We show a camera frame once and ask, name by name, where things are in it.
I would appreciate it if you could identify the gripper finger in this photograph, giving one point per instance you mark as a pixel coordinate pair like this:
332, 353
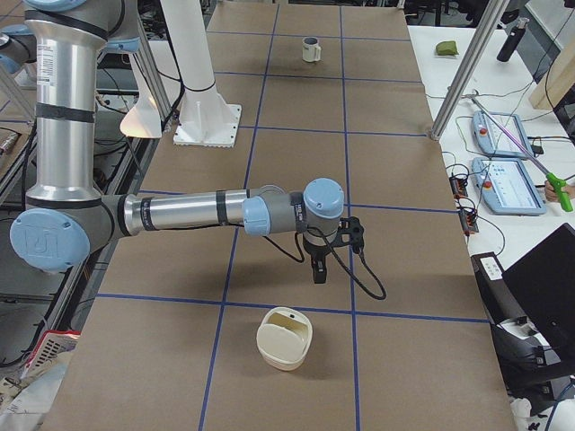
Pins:
319, 271

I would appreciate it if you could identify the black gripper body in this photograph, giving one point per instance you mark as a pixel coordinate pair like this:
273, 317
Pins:
315, 253

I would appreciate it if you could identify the white mug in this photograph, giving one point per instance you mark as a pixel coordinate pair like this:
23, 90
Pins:
311, 49

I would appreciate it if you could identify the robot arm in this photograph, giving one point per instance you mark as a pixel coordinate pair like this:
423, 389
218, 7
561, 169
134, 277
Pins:
66, 218
18, 47

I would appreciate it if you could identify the person hand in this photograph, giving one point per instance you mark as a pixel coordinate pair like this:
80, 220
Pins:
551, 195

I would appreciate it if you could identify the cream plastic bin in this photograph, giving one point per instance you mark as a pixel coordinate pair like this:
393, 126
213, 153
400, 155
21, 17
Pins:
284, 338

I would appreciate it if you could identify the lower teach pendant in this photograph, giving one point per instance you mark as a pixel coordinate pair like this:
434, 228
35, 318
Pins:
506, 188

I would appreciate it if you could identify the teach pendant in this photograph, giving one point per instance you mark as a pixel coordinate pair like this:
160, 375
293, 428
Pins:
491, 140
506, 188

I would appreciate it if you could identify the upper teach pendant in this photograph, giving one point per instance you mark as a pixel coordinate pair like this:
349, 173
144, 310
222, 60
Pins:
491, 140

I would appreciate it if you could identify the black laptop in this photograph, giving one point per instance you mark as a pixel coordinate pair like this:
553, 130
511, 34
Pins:
542, 282

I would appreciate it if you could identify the green cloth pouch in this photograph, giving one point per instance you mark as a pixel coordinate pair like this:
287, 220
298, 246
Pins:
447, 48

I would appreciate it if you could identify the black water bottle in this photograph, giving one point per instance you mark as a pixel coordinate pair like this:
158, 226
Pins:
514, 37

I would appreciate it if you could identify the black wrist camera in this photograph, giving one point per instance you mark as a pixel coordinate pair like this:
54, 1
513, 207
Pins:
351, 233

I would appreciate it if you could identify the white central pedestal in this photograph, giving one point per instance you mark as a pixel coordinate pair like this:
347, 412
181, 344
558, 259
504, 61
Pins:
205, 117

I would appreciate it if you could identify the aluminium frame post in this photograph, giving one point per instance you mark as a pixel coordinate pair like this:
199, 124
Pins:
481, 37

